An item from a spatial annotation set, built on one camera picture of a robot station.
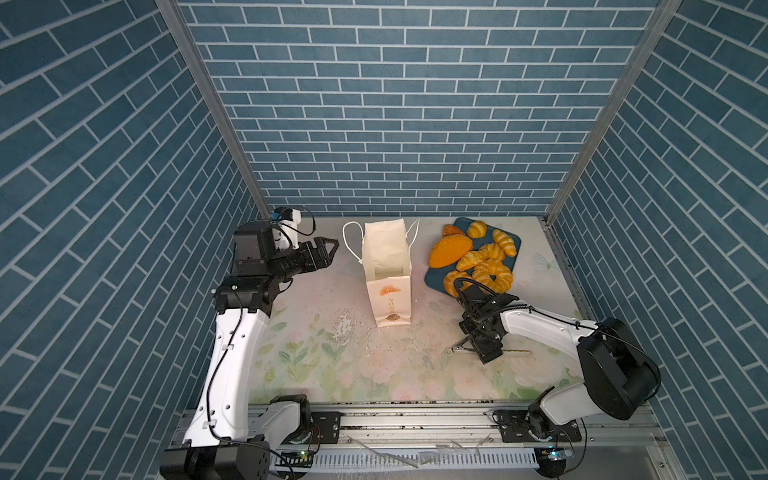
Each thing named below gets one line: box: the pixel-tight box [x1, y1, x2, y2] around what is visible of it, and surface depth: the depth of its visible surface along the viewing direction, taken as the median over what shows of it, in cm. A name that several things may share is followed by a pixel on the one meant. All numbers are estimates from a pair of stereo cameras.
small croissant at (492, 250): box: [480, 243, 505, 261], surface depth 107 cm
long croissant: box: [456, 250, 488, 271], surface depth 104 cm
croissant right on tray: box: [492, 229, 517, 257], surface depth 113 cm
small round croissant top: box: [467, 220, 488, 239], surface depth 115 cm
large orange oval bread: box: [428, 235, 473, 269], surface depth 105 cm
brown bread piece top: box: [442, 224, 465, 237], surface depth 114 cm
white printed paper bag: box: [342, 218, 420, 328], surface depth 86 cm
